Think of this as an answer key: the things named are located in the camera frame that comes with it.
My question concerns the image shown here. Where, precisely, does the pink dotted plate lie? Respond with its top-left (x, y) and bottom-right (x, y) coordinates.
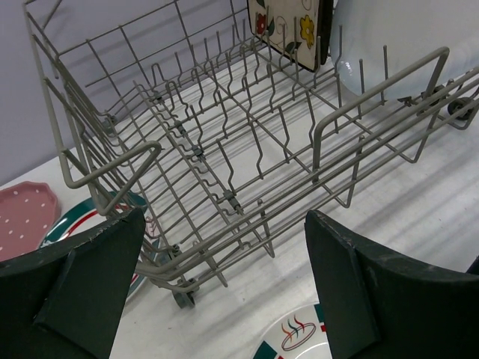
top-left (0, 181), bottom-right (61, 261)

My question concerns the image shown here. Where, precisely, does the white oval plate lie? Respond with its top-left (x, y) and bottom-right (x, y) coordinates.
top-left (329, 1), bottom-right (478, 95)

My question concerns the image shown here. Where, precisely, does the beige floral square plate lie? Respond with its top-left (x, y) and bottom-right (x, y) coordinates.
top-left (247, 0), bottom-right (326, 71)

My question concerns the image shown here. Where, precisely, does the striped rim plate rear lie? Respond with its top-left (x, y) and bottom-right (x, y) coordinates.
top-left (37, 190), bottom-right (165, 306)

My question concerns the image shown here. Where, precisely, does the striped rim plate front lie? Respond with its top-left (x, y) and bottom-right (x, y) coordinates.
top-left (252, 302), bottom-right (332, 359)

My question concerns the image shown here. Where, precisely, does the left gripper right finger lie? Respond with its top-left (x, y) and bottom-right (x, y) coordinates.
top-left (305, 210), bottom-right (478, 358)

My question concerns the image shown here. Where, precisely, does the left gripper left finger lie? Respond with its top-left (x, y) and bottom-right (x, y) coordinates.
top-left (1, 209), bottom-right (145, 358)

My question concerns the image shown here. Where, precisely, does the striped rim plate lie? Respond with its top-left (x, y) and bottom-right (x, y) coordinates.
top-left (37, 190), bottom-right (165, 306)
top-left (252, 302), bottom-right (332, 359)

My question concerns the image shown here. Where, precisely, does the grey wire dish rack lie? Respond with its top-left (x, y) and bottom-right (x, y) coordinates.
top-left (23, 1), bottom-right (478, 308)

